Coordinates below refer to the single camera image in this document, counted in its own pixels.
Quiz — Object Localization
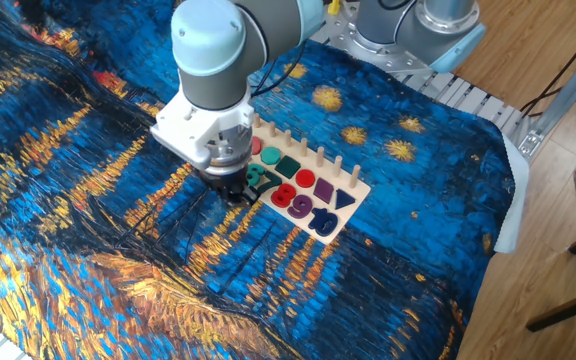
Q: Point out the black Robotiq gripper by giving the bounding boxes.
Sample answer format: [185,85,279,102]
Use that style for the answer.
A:
[199,165,261,207]

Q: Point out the dark green number seven piece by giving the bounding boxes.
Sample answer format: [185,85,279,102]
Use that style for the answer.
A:
[256,169,284,194]

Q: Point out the teal number six piece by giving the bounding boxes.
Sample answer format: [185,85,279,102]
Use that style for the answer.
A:
[245,163,266,188]

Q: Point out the red number eight piece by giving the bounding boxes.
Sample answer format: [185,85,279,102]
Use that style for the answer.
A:
[270,183,298,209]

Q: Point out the teal round piece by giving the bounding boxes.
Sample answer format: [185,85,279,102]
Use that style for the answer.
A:
[260,146,283,166]

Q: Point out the dark green square piece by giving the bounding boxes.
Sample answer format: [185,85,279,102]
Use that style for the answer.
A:
[274,155,303,180]

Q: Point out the purple number nine piece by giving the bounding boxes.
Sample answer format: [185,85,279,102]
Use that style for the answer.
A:
[287,194,314,220]

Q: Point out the red circle piece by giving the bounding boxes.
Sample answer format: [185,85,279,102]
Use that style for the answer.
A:
[295,168,317,189]

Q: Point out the purple quadrilateral piece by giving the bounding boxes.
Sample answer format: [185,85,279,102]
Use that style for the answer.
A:
[313,177,336,205]

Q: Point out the navy number ten piece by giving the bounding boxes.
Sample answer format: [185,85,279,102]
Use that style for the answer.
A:
[308,207,340,238]

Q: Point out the navy triangle piece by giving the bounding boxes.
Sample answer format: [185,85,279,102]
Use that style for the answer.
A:
[335,188,357,211]

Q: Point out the wooden number puzzle board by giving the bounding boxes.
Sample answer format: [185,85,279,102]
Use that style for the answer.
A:
[247,113,372,245]

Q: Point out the starry night painted tablecloth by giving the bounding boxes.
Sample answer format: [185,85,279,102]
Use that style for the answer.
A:
[0,0,517,360]

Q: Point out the white underlay cloth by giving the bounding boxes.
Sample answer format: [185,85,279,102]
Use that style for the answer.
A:
[492,132,532,255]

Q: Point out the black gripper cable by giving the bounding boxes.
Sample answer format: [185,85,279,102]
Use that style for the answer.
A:
[249,42,309,99]

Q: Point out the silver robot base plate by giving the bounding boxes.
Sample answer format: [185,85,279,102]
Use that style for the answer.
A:
[312,0,452,79]

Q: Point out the aluminium frame beam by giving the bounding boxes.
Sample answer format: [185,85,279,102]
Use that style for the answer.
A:
[515,43,576,161]

